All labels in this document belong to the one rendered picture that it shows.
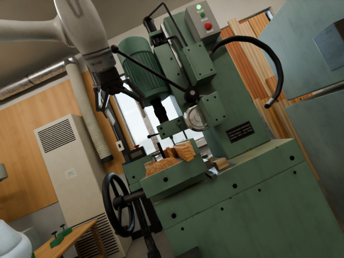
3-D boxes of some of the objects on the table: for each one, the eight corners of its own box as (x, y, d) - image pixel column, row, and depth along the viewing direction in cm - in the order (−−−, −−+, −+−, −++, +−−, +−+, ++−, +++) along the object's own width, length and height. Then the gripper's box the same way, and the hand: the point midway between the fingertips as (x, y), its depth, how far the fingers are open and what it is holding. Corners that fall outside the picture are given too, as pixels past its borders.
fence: (177, 150, 110) (174, 143, 111) (179, 149, 110) (176, 142, 111) (196, 154, 51) (189, 138, 51) (200, 152, 51) (193, 136, 51)
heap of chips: (147, 173, 58) (144, 166, 58) (177, 159, 59) (174, 152, 60) (144, 177, 50) (141, 169, 50) (180, 161, 51) (176, 153, 51)
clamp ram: (153, 164, 83) (146, 148, 84) (166, 157, 84) (159, 142, 85) (152, 166, 74) (145, 148, 75) (166, 159, 75) (159, 142, 76)
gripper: (65, 81, 52) (98, 132, 64) (138, 61, 50) (157, 117, 62) (75, 74, 58) (104, 122, 70) (140, 57, 56) (157, 108, 68)
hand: (128, 117), depth 66 cm, fingers open, 13 cm apart
